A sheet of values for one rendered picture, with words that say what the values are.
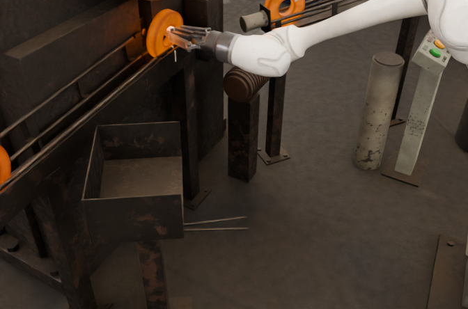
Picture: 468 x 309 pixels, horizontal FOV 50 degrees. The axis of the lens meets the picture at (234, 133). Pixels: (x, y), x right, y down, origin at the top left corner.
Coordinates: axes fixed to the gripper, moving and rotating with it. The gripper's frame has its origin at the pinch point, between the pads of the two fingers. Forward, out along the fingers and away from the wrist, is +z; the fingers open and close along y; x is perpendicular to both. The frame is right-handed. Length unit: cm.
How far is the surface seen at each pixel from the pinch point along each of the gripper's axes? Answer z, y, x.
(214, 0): -3.7, 24.6, 1.5
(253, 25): -13.3, 35.3, -9.8
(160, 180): -28, -43, -16
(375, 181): -66, 52, -76
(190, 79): -3.8, 7.7, -20.9
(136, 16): 7.1, -4.1, 4.4
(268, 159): -21, 41, -75
